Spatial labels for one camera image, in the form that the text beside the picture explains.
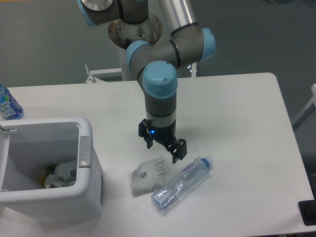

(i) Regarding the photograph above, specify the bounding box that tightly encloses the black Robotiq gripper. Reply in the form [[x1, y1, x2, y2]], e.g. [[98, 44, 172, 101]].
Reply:
[[138, 119, 187, 164]]

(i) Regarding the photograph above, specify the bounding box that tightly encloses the white paper wrapper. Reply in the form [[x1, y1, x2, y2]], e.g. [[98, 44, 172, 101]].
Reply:
[[130, 155, 165, 196]]

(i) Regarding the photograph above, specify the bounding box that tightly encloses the clear plastic bottle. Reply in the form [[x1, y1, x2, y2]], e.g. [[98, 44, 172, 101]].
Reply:
[[151, 156, 213, 211]]

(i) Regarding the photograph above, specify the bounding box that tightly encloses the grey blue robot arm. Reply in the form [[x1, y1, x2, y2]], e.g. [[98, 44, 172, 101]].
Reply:
[[77, 0, 216, 162]]

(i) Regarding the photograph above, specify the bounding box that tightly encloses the trash pile inside can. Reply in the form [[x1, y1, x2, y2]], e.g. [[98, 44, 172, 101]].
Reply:
[[38, 159, 77, 189]]

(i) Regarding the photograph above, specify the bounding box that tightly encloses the white plastic trash can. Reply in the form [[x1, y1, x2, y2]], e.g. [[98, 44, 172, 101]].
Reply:
[[0, 117, 103, 222]]

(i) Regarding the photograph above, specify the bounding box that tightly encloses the blue labelled water bottle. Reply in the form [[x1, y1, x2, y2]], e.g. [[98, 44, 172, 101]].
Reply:
[[0, 84, 23, 120]]

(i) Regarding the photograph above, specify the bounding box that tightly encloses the black clamp at table edge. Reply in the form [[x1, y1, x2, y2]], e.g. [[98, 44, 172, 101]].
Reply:
[[298, 199, 316, 226]]

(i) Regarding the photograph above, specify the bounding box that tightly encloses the white metal base frame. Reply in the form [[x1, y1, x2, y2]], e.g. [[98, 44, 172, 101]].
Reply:
[[85, 63, 199, 83]]

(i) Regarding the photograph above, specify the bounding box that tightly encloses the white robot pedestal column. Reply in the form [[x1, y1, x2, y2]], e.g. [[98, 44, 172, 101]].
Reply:
[[108, 13, 163, 81]]

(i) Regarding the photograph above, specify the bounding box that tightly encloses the white frame at right edge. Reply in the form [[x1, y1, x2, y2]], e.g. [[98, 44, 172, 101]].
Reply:
[[292, 83, 316, 131]]

